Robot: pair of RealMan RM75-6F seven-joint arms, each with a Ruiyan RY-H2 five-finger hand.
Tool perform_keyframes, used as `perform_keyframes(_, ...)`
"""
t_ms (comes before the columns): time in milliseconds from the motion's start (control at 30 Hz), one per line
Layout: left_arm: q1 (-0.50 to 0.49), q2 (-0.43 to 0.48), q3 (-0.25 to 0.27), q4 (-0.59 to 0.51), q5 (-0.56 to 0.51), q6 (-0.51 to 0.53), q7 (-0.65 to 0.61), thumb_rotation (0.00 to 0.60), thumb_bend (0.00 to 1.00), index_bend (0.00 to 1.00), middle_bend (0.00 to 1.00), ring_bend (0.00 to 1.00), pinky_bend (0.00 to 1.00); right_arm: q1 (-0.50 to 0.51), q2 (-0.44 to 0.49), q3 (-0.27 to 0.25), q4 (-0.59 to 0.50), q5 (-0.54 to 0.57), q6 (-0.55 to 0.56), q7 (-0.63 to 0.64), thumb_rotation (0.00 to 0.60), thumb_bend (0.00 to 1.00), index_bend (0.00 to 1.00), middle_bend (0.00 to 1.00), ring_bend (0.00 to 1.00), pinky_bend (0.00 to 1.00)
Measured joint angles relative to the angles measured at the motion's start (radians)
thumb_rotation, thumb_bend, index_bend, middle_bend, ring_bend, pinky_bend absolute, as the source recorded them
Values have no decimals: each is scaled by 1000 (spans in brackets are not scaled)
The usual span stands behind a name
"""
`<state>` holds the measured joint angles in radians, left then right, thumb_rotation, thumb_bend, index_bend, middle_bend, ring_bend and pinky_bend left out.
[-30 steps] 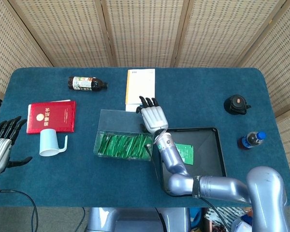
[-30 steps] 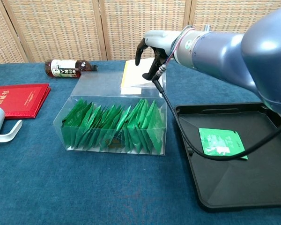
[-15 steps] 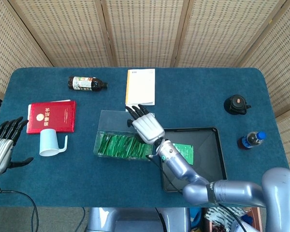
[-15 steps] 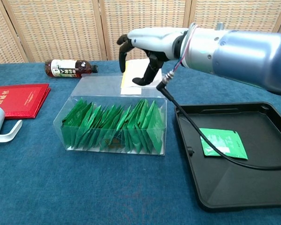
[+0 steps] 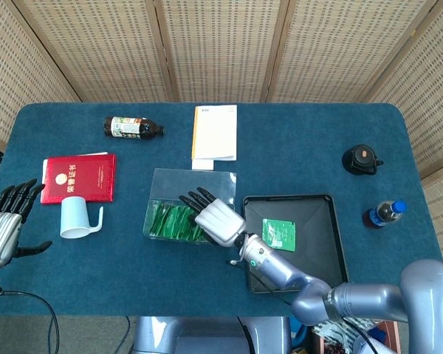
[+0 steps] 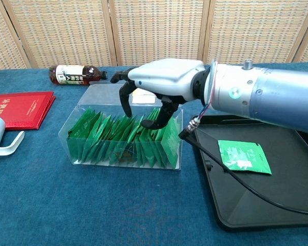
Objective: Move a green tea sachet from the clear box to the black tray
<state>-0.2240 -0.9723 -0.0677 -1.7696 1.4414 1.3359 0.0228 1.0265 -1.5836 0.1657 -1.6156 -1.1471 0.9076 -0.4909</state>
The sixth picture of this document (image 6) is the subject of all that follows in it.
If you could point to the clear plastic box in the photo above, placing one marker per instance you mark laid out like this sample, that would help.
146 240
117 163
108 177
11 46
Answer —
92 143

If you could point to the blue tablecloth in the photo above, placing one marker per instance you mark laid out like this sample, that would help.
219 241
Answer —
92 205

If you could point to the brown tea bottle white label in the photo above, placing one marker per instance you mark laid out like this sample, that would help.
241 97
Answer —
72 74

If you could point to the small white paper card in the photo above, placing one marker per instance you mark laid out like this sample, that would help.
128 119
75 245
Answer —
143 100

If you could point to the black plastic tray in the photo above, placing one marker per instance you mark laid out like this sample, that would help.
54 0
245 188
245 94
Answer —
272 184

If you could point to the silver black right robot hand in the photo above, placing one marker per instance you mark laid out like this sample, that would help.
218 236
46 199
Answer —
166 77

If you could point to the red hardcover booklet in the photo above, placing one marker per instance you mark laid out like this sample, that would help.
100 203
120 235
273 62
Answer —
20 110

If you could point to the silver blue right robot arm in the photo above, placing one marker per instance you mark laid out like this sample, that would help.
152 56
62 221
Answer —
272 94

